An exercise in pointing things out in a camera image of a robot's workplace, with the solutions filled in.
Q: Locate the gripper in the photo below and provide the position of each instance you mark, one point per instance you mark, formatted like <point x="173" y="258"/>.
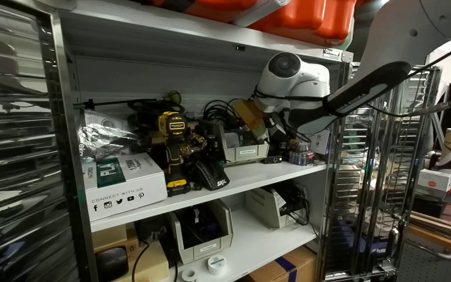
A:
<point x="275" y="127"/>

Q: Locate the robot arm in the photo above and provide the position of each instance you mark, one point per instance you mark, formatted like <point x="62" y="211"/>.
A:
<point x="397" y="35"/>

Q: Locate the small white box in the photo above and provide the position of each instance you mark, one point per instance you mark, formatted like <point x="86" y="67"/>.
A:
<point x="321" y="141"/>

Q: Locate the cardboard box with blue tape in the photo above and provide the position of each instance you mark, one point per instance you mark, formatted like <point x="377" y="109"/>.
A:
<point x="280" y="268"/>

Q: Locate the white cardboard box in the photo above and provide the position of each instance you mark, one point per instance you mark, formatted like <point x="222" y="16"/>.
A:
<point x="125" y="188"/>

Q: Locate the white box with red mark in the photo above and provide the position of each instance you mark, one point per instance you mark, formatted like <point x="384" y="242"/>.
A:
<point x="435" y="180"/>

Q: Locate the small black adapter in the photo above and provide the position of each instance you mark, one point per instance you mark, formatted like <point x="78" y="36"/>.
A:
<point x="273" y="159"/>

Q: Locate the gray storage bin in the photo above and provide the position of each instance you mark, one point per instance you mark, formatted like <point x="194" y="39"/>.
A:
<point x="206" y="246"/>
<point x="247" y="152"/>
<point x="262" y="209"/>

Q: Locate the pack of batteries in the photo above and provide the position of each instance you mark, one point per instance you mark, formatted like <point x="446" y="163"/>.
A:
<point x="300" y="156"/>

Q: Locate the metal shelf unit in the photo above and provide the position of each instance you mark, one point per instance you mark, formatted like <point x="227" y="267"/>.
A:
<point x="225" y="182"/>

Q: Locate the black battery charger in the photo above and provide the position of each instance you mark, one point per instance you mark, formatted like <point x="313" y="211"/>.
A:
<point x="211" y="176"/>

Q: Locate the gold sequin item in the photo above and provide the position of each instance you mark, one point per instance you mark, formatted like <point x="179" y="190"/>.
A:
<point x="194" y="143"/>

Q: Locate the metal rack trolley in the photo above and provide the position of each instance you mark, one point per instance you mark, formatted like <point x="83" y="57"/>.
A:
<point x="366" y="188"/>

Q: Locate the orange plastic container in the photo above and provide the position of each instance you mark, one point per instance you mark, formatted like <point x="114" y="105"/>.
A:
<point x="311" y="19"/>

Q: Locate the white tape roll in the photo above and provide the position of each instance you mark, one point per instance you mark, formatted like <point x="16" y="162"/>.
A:
<point x="216" y="265"/>
<point x="188" y="275"/>

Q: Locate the black rod with green ball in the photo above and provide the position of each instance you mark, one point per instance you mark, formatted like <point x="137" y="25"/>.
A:
<point x="112" y="103"/>

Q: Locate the silver foil bag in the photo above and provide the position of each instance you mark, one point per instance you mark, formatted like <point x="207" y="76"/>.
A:
<point x="100" y="139"/>

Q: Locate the stack of cardboard boxes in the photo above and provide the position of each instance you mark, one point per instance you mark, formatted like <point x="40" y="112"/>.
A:
<point x="151" y="262"/>

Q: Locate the stack of boards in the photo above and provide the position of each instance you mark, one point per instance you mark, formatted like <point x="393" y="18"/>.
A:
<point x="435" y="223"/>

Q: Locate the wooden workbench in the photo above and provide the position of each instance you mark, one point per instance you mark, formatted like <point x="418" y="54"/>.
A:
<point x="444" y="250"/>

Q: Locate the black speaker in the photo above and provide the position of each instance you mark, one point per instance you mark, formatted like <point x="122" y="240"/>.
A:
<point x="111" y="263"/>

